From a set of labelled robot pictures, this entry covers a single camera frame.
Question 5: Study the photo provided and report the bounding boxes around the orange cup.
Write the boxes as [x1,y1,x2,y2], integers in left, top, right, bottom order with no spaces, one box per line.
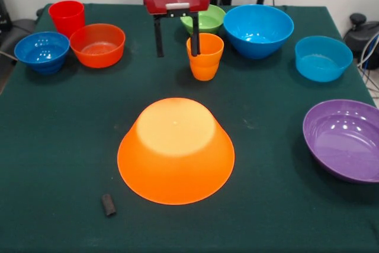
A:
[186,33,225,82]

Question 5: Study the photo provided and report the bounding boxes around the large orange bowl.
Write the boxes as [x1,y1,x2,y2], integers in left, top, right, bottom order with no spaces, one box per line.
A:
[117,97,236,206]

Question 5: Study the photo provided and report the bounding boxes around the green bowl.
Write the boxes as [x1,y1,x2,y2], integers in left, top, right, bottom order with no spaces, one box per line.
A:
[179,4,227,36]

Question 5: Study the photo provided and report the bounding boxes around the red-orange bowl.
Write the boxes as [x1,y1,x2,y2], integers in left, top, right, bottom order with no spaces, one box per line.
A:
[69,23,126,69]

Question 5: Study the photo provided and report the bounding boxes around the large light blue bowl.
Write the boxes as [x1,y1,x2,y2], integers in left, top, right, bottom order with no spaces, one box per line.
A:
[223,4,295,60]

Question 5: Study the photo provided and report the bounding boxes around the red cup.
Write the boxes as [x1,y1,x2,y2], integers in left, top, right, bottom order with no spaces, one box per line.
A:
[48,0,86,39]

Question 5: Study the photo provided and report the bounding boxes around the dark blue bowl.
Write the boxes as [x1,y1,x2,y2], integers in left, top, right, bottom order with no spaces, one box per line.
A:
[14,31,70,75]

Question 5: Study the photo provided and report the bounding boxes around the small light blue bowl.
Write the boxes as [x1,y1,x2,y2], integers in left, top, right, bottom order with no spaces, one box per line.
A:
[294,36,354,83]

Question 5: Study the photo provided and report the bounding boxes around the dark green tablecloth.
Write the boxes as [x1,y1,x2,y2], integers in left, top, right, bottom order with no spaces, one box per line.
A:
[0,3,379,253]

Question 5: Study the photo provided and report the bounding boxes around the small black rubber piece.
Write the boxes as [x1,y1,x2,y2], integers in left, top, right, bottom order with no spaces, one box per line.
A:
[101,193,117,218]

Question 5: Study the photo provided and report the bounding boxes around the purple bowl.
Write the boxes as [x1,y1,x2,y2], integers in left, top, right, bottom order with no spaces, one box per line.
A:
[302,99,379,184]

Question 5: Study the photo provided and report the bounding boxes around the white and blue cables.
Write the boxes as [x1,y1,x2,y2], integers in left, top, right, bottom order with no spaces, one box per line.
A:
[356,32,379,94]

